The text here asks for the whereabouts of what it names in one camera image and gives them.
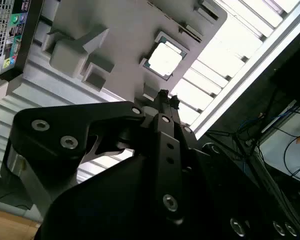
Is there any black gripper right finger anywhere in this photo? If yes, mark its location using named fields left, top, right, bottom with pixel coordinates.
left=169, top=94, right=199, bottom=171

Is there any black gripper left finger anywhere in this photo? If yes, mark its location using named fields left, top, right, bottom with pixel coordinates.
left=10, top=89, right=186, bottom=223

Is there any CPU with silver top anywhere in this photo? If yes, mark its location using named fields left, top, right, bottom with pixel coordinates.
left=143, top=35, right=190, bottom=81

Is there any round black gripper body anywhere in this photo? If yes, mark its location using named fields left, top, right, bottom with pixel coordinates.
left=34, top=142, right=300, bottom=240

